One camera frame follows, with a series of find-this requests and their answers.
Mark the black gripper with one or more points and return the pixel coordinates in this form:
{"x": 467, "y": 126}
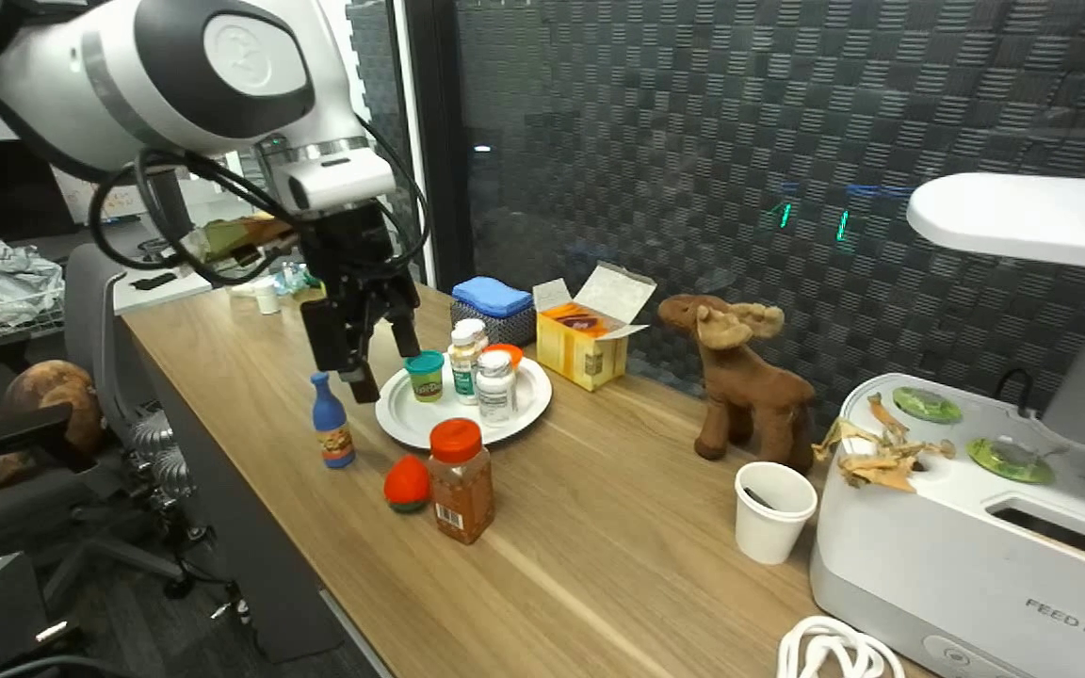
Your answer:
{"x": 362, "y": 283}

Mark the teal lid green jar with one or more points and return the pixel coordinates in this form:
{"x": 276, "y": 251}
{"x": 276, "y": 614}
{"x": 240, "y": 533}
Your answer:
{"x": 425, "y": 372}

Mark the white bottle green label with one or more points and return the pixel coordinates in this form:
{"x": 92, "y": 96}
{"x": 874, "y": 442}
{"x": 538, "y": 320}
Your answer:
{"x": 467, "y": 339}

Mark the orange lid spice jar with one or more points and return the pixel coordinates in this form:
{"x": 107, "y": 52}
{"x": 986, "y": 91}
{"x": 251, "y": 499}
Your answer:
{"x": 461, "y": 480}

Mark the white pill bottle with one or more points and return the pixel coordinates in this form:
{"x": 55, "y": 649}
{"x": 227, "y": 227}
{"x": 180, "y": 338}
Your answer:
{"x": 496, "y": 387}

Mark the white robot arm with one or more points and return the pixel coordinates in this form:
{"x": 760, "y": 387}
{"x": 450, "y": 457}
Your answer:
{"x": 244, "y": 91}

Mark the blue toy bottle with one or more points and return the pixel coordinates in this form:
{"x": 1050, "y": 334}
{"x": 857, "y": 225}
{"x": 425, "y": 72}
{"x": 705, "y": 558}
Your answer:
{"x": 329, "y": 420}

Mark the blue sponge on grey box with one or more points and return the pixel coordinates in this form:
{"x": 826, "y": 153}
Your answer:
{"x": 506, "y": 312}

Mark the red strawberry toy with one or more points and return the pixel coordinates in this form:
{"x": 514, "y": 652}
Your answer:
{"x": 407, "y": 482}

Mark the yellow cardboard box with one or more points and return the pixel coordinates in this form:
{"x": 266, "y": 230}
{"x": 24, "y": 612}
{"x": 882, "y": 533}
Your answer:
{"x": 585, "y": 334}

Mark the brown moose plush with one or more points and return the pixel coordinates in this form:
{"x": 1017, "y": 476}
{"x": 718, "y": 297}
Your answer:
{"x": 746, "y": 400}

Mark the white paper cup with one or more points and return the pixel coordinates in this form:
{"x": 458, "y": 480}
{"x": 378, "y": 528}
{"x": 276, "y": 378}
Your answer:
{"x": 771, "y": 509}

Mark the white appliance base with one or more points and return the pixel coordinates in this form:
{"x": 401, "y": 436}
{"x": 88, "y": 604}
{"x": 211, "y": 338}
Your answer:
{"x": 953, "y": 528}

